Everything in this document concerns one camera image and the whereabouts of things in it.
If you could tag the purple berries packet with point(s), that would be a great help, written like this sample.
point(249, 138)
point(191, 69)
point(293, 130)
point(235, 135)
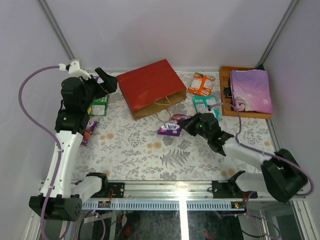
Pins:
point(172, 128)
point(88, 132)

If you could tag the orange wooden tray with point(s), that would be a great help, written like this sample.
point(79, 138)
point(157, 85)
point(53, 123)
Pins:
point(225, 82)

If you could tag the red brown paper bag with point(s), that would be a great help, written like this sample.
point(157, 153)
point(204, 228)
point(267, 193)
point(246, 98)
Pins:
point(152, 88)

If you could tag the purple snack packet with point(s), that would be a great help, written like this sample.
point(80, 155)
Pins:
point(98, 79)

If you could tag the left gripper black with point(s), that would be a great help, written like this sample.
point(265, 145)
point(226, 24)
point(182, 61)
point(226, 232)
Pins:
point(100, 83)

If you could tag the teal snack packet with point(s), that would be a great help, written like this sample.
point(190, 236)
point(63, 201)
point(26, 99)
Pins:
point(207, 104)

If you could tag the red green snack packet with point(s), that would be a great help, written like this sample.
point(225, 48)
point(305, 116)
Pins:
point(99, 106)

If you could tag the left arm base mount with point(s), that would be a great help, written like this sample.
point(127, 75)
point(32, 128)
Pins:
point(108, 189)

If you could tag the floral table mat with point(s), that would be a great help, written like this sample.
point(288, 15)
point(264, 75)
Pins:
point(128, 149)

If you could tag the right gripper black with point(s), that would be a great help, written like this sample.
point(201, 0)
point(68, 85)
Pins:
point(189, 124)

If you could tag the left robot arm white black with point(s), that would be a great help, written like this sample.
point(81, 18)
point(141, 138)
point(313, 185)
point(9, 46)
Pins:
point(57, 199)

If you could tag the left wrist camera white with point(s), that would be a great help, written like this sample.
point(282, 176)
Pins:
point(74, 70)

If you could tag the black object in tray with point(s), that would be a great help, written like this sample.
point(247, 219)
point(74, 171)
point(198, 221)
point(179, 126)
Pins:
point(227, 91)

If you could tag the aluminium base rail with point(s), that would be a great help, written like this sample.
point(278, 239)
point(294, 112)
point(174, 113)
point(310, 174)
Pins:
point(171, 196)

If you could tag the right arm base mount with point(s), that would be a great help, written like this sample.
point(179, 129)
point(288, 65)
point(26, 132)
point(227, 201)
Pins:
point(229, 189)

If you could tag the purple princess cloth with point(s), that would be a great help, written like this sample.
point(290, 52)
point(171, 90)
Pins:
point(251, 91)

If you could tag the orange snack packet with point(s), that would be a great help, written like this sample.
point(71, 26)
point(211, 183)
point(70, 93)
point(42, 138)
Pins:
point(201, 84)

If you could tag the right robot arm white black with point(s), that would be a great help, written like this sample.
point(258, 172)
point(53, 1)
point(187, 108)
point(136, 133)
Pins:
point(280, 175)

